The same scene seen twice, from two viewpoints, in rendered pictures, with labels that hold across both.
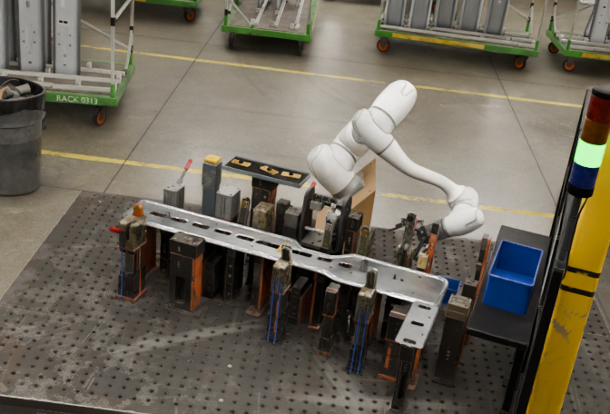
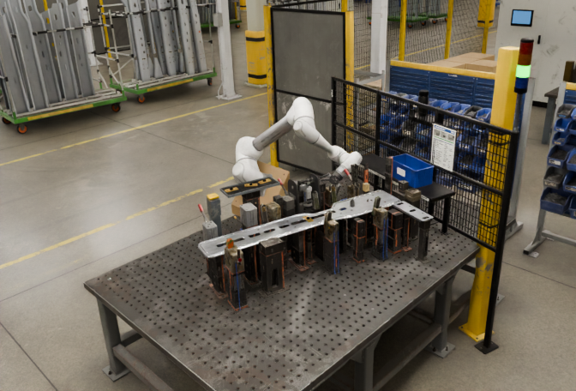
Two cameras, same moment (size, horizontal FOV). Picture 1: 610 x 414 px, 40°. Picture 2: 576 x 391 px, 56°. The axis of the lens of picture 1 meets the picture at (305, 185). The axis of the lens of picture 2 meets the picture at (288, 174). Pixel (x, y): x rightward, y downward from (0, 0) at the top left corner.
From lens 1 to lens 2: 2.51 m
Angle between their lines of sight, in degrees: 42
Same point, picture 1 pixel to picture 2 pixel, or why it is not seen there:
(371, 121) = (308, 124)
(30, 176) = not seen: outside the picture
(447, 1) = (50, 84)
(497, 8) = (84, 79)
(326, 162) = (250, 170)
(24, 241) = not seen: outside the picture
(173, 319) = (281, 297)
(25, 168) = not seen: outside the picture
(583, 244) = (507, 119)
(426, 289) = (385, 197)
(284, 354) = (351, 273)
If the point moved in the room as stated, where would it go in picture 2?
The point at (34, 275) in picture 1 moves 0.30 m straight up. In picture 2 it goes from (169, 338) to (162, 290)
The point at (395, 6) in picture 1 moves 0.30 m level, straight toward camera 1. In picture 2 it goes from (18, 99) to (24, 102)
